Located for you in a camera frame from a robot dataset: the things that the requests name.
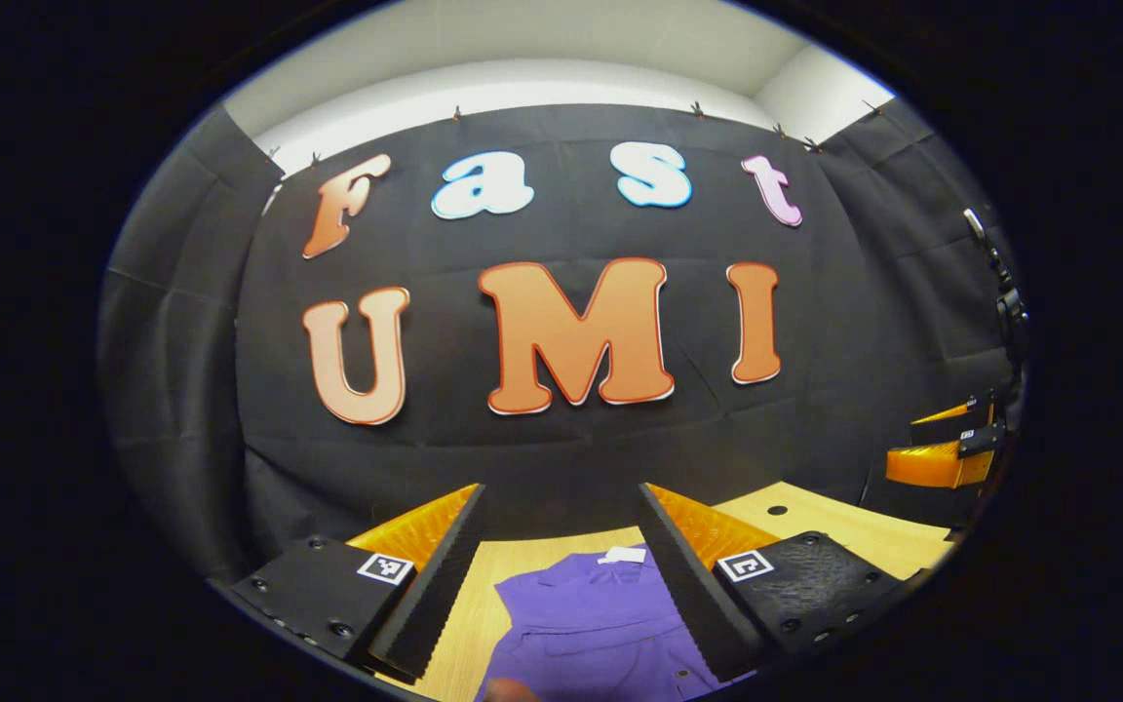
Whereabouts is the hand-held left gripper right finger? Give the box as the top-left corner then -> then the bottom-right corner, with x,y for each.
636,483 -> 933,683

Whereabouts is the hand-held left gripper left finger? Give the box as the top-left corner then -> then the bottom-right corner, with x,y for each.
220,483 -> 487,683

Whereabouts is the purple button shirt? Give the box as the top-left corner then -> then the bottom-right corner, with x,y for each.
474,546 -> 728,702

